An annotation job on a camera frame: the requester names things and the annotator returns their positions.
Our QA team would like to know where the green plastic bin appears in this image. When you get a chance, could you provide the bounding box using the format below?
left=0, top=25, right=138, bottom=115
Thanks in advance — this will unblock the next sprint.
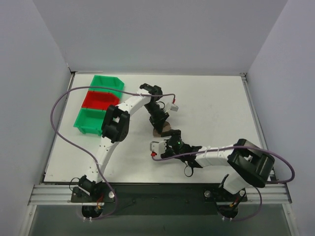
left=73, top=108, right=106, bottom=136
left=89, top=75, right=125, bottom=99

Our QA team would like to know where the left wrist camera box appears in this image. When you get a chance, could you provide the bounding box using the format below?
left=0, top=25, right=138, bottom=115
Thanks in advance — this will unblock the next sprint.
left=164, top=103, right=179, bottom=112

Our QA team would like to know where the green plastic bin far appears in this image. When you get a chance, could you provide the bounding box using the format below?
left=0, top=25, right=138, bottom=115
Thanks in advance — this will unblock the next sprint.
left=89, top=75, right=125, bottom=99

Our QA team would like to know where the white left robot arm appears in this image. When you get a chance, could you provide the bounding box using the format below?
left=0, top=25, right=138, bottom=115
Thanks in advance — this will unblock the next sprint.
left=78, top=84, right=169, bottom=202

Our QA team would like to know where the tan sock with striped cuff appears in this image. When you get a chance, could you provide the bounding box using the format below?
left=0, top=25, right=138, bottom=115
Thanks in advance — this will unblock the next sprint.
left=153, top=121, right=172, bottom=137

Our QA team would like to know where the green plastic bin near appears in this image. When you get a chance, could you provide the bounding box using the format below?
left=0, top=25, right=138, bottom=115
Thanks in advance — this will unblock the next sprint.
left=73, top=108, right=106, bottom=136

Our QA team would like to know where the red plastic bin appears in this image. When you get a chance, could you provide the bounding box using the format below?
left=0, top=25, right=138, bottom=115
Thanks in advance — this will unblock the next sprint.
left=81, top=90, right=120, bottom=111

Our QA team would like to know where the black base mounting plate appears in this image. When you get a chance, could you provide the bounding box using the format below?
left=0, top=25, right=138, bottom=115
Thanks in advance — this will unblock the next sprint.
left=70, top=183, right=248, bottom=218

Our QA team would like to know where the aluminium front frame rail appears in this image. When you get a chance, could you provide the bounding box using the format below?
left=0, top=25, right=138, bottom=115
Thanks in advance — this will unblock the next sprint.
left=29, top=183, right=292, bottom=206

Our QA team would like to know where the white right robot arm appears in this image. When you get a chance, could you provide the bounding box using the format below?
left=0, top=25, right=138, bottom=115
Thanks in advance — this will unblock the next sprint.
left=150, top=130, right=275, bottom=201

